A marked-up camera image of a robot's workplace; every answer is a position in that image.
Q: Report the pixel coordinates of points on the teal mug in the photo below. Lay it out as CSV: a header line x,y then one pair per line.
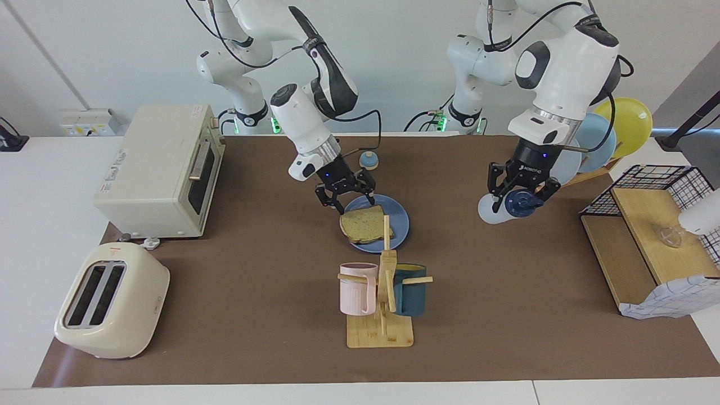
x,y
413,298

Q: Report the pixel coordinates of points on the white checkered cloth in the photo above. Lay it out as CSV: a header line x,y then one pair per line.
x,y
675,295

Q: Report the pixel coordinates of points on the brown table mat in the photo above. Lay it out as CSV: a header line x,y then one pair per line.
x,y
270,315

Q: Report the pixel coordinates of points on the white wall socket strip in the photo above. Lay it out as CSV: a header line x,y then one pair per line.
x,y
84,124

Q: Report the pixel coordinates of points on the toasted bread slice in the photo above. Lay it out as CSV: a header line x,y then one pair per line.
x,y
365,225

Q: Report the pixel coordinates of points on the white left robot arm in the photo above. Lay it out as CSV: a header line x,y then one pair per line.
x,y
568,67

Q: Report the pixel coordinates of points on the cream toaster oven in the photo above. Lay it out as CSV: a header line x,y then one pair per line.
x,y
152,191

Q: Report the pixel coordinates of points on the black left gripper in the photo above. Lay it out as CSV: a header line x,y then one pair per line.
x,y
534,163

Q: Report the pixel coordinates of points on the translucent bottle with blue cap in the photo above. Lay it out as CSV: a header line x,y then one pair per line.
x,y
517,203

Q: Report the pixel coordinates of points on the wooden two-step shelf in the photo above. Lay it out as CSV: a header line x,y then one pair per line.
x,y
647,225

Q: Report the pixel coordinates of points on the pink ribbed mug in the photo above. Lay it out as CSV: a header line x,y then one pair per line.
x,y
354,292

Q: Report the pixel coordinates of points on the yellow plate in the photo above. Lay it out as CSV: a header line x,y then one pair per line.
x,y
633,124

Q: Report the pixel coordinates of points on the small blue bell wooden knob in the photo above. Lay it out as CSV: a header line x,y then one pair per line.
x,y
370,163

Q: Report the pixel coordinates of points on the pale grey plate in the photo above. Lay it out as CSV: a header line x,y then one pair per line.
x,y
571,163

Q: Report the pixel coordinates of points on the wooden plate rack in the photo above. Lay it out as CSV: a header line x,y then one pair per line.
x,y
590,174

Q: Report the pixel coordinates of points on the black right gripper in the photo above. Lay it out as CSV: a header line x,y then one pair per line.
x,y
337,177

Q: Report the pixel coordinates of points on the light blue plate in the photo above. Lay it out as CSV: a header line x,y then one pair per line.
x,y
596,140

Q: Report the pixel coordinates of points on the white cylinder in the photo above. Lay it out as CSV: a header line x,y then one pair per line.
x,y
703,216

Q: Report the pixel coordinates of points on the wooden mug tree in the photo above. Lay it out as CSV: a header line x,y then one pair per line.
x,y
379,332

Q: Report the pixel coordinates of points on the black clamp base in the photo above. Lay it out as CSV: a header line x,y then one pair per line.
x,y
11,143

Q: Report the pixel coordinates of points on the blue round plate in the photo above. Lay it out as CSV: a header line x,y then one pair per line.
x,y
400,225

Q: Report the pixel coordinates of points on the small white plug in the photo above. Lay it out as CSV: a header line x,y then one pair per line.
x,y
150,243

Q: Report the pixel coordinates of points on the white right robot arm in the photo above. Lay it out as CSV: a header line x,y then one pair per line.
x,y
298,118

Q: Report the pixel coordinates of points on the small clear glass object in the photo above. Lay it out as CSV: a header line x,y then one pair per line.
x,y
672,236

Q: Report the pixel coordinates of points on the cream two-slot toaster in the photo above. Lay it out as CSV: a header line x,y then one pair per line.
x,y
140,304

